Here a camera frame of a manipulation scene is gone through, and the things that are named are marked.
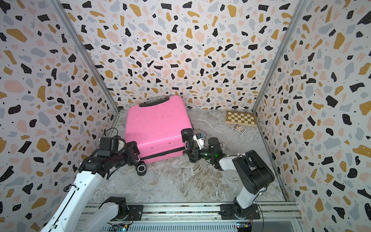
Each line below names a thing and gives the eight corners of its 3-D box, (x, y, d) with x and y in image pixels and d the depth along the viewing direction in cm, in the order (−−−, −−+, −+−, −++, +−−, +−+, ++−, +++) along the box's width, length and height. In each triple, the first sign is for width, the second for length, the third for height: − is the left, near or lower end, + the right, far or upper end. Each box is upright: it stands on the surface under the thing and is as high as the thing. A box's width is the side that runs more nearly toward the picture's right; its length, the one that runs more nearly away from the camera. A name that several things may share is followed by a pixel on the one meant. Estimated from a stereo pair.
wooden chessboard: (225, 123, 115) (225, 121, 113) (225, 111, 124) (225, 109, 122) (257, 127, 113) (258, 125, 111) (255, 115, 122) (256, 112, 120)
